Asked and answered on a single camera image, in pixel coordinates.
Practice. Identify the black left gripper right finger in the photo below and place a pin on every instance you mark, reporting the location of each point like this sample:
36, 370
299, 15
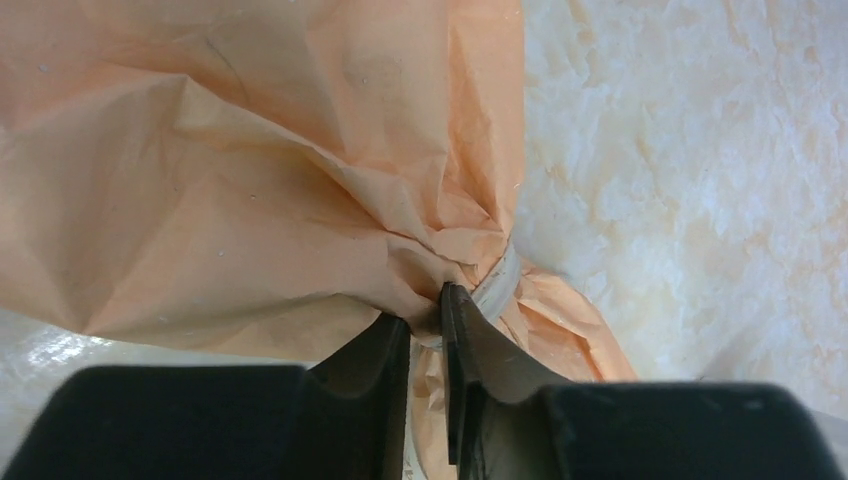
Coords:
510, 417

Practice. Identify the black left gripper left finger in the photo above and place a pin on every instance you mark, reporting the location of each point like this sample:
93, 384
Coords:
341, 419

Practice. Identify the orange paper flower bouquet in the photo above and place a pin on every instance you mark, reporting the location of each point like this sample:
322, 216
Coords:
267, 178

